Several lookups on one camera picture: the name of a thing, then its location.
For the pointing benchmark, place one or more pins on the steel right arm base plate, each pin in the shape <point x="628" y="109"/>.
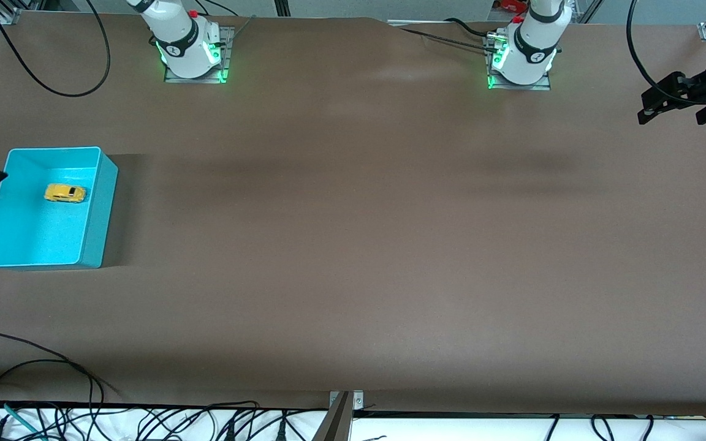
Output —
<point x="172" y="78"/>

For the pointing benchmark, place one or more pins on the brown table mat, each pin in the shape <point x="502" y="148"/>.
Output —
<point x="353" y="245"/>

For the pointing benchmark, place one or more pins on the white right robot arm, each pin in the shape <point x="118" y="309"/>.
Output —
<point x="181" y="37"/>

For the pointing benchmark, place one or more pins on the teal plastic bin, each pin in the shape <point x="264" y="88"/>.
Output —
<point x="34" y="239"/>

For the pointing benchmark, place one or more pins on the yellow beetle toy car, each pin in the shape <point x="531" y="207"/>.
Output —
<point x="65" y="193"/>

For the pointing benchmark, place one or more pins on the grey metal bar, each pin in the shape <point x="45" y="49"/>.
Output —
<point x="334" y="425"/>

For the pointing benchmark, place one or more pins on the black aluminium profile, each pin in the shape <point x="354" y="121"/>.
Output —
<point x="282" y="6"/>

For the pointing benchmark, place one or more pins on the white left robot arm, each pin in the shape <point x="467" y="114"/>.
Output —
<point x="531" y="37"/>

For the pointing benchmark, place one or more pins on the red background object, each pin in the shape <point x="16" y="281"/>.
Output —
<point x="512" y="6"/>

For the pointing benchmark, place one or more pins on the silver rail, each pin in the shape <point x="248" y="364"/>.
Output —
<point x="426" y="22"/>

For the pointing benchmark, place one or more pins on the metal bracket plate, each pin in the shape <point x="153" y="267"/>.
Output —
<point x="358" y="399"/>

